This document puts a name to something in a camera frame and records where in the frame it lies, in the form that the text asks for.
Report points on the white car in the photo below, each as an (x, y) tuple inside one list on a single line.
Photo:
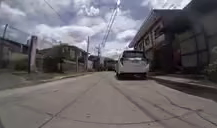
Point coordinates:
[(132, 64)]

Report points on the grey concrete road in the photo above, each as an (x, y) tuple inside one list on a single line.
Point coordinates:
[(96, 103)]

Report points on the dark two-storey building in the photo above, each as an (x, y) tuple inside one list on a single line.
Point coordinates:
[(64, 55)]

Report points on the concrete pavement with kerb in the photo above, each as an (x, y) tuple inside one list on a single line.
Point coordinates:
[(26, 79)]

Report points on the dark walled building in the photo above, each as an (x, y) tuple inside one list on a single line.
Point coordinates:
[(196, 40)]

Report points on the concrete post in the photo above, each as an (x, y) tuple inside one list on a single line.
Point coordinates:
[(32, 55)]

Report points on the grey wall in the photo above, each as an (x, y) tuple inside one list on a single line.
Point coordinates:
[(11, 53)]

